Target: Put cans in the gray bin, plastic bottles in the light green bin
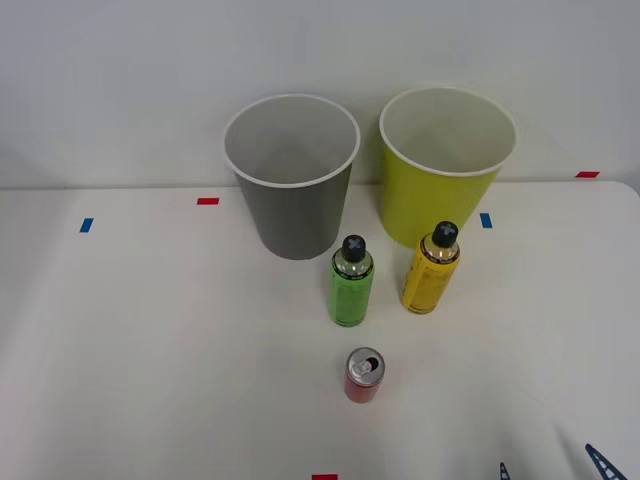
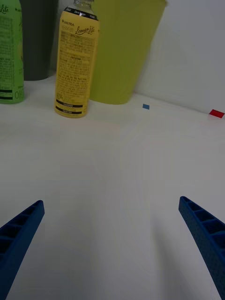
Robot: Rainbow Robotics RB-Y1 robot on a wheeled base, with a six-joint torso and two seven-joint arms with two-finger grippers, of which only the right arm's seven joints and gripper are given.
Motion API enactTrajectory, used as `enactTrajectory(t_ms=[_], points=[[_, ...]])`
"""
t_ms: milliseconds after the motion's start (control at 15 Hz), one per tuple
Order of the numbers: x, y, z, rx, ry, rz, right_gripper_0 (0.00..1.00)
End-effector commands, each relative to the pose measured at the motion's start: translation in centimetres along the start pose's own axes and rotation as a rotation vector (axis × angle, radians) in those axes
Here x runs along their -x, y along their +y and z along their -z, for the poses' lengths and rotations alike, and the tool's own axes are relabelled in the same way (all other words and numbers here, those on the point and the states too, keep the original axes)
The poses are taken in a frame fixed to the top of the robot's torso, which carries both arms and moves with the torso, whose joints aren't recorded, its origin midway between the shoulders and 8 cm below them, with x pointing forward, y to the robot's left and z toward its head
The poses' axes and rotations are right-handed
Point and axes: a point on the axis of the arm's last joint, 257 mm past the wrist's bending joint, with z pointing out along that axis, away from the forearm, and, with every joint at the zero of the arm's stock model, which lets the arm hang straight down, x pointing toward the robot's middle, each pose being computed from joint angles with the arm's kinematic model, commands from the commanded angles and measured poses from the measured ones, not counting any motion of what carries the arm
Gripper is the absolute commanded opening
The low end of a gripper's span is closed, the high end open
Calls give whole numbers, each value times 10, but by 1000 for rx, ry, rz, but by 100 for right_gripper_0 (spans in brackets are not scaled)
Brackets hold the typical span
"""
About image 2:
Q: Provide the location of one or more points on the yellow-green plastic waste bin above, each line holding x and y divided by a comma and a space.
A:
122, 51

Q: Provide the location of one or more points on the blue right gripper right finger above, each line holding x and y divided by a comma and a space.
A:
206, 234

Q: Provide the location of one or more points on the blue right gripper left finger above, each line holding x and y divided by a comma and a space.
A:
16, 239

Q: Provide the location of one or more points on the green label plastic bottle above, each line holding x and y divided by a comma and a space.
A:
10, 51

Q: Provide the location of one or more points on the grey plastic waste bin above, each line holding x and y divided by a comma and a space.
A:
37, 39

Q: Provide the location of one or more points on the yellow label plastic bottle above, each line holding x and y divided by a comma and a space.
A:
73, 68

